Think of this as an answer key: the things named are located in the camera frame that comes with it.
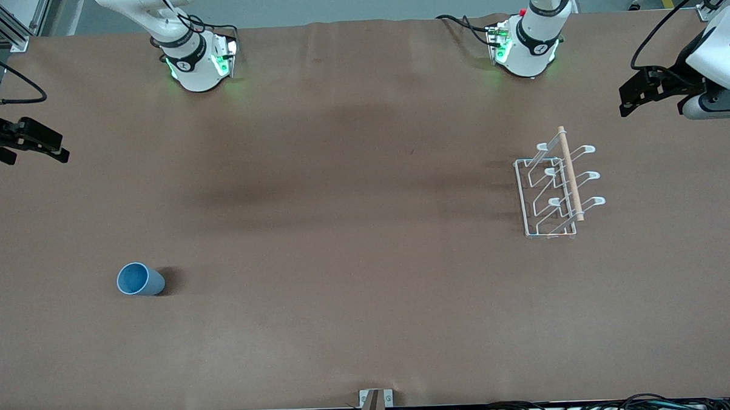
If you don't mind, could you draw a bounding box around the blue plastic cup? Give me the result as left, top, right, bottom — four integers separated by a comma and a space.
116, 261, 166, 297

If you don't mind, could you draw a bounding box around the brown table cover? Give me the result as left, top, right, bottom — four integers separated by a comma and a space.
0, 5, 730, 410

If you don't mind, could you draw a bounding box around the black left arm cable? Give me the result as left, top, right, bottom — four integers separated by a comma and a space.
627, 0, 720, 74

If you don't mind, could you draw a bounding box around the white wire cup holder rack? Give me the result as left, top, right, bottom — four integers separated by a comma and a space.
512, 124, 608, 241

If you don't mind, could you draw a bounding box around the black left base cable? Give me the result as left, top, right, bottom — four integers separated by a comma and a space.
436, 12, 500, 50

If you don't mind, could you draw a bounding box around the black base cable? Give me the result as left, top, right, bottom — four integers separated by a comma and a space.
185, 14, 240, 45
436, 12, 500, 50

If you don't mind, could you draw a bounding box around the black right base cable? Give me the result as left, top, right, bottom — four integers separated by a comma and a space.
185, 14, 240, 45

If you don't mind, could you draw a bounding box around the grey metal bracket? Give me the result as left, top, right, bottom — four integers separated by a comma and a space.
359, 389, 394, 409

